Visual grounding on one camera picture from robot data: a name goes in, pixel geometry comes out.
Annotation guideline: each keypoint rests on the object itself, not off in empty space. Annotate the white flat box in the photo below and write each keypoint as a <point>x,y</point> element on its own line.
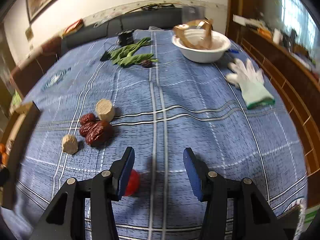
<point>246,20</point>

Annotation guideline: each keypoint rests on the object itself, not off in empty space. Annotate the cardboard box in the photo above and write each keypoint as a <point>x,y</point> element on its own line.
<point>22,142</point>

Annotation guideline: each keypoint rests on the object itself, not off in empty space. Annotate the black plug adapter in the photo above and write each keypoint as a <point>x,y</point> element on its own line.
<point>104,55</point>

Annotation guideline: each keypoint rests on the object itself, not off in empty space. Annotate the white bowl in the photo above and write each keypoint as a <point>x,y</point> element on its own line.
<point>202,53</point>

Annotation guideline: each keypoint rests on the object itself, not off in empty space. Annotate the red tomato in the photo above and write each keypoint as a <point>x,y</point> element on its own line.
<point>133,182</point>

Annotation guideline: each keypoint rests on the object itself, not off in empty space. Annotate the round corn cob piece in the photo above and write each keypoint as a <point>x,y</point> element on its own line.
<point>105,110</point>

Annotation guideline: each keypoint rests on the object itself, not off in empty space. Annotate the blue pen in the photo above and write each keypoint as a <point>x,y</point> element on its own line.
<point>233,50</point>

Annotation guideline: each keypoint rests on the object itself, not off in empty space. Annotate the large glossy red date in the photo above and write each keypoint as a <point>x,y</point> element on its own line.
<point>98,135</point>

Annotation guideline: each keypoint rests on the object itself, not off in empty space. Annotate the small corn cob piece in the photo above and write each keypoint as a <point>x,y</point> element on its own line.
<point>70,144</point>

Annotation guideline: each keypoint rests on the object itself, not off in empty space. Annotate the dark grey sofa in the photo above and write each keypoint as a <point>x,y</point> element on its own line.
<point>105,30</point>

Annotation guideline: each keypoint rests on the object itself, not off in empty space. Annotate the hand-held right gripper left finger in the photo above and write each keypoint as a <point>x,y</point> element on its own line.
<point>127,172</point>

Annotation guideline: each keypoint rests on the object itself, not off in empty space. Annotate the red book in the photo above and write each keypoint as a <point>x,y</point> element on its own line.
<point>73,27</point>

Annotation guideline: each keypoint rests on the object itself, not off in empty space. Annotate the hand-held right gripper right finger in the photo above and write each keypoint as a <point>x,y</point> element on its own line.
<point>191,172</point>

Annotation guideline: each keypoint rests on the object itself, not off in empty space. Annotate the brown leather chair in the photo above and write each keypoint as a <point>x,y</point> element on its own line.
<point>35,65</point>

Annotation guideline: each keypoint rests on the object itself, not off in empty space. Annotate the wooden cabinet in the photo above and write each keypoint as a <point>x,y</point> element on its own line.
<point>282,80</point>

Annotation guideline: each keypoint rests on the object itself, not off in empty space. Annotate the clear plastic container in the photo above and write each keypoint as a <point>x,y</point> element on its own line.
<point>192,15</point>

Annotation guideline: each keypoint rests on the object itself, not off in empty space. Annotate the small wall card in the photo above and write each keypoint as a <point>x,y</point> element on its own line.
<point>29,33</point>

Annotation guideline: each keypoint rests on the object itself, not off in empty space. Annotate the green spinach leaf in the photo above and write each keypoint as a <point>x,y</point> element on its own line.
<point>135,59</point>
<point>130,48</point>

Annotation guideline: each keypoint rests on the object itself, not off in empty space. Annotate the small dark date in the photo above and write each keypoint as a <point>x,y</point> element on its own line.
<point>147,63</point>

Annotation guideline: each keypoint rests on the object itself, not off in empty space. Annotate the white knit glove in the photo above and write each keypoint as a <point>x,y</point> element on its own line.
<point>252,80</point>

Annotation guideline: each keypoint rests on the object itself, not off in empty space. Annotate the brown paper bag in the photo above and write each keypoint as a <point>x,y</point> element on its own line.
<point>193,33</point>

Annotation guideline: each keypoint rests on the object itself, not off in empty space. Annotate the black power device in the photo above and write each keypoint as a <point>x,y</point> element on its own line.
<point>126,37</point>

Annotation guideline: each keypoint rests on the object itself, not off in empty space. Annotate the small red date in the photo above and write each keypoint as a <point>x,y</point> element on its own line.
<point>85,129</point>
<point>88,118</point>

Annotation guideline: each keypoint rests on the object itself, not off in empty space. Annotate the white paper roll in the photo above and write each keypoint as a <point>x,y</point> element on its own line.
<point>277,36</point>

